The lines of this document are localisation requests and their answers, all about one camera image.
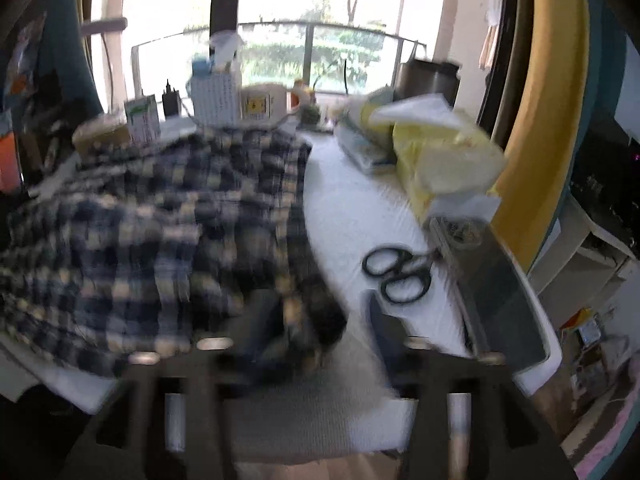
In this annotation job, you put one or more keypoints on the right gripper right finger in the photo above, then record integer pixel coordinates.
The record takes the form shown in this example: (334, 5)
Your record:
(470, 415)

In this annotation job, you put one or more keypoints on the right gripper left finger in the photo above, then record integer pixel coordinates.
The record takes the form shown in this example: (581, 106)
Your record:
(165, 419)

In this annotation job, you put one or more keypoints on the plaid flannel pants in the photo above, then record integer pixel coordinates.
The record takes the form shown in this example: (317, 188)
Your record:
(147, 247)

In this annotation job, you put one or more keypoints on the smartphone in clear case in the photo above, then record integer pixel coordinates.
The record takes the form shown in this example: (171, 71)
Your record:
(499, 315)

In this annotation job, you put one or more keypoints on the black scissors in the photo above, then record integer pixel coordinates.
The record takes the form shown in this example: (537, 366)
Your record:
(404, 276)

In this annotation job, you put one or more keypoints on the yellow tissue box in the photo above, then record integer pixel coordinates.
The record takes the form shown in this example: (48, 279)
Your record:
(447, 165)

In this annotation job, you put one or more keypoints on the white power strip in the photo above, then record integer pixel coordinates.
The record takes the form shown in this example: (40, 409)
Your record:
(174, 127)

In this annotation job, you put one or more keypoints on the beige lidded food container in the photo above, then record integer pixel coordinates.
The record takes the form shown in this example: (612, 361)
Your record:
(104, 130)

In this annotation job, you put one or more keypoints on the white lotion tube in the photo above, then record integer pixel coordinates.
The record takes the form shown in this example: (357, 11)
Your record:
(367, 156)

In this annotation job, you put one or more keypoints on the green white milk carton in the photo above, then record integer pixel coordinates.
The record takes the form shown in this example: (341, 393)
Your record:
(143, 122)

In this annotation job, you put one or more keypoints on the yellow curtain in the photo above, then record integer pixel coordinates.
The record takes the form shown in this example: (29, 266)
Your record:
(543, 138)

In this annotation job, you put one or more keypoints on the white perforated storage basket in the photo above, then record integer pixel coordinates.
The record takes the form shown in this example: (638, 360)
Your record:
(216, 98)

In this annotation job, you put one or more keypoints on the white cartoon bear mug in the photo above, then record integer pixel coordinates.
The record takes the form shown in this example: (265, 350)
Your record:
(267, 105)

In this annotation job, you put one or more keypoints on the small duck bottle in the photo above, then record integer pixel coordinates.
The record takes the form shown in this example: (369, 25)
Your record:
(301, 94)

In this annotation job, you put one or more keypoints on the yellow white snack packet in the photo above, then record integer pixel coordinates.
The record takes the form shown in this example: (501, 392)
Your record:
(356, 115)

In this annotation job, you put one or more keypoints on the teal curtain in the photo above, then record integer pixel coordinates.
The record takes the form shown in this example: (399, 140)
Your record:
(62, 51)

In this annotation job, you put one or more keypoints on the steel thermos bottle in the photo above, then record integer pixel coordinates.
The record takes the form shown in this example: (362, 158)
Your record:
(418, 77)

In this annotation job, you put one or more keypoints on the white plastic bag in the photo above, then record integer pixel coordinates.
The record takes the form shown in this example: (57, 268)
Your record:
(225, 45)

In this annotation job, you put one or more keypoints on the colourful snack bag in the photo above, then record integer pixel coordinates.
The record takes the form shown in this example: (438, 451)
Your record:
(19, 82)

